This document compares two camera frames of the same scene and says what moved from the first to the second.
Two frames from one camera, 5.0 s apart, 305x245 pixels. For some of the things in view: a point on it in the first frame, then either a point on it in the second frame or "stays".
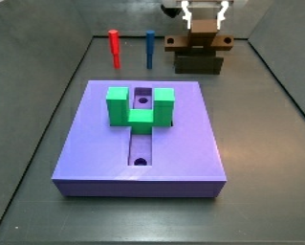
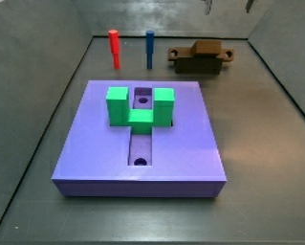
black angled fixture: (198, 61) stays
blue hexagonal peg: (150, 46) stays
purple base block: (107, 162) stays
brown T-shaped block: (201, 38) → (202, 48)
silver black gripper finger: (187, 16) → (207, 6)
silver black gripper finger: (222, 13) → (249, 5)
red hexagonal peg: (114, 38) stays
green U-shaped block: (141, 120) stays
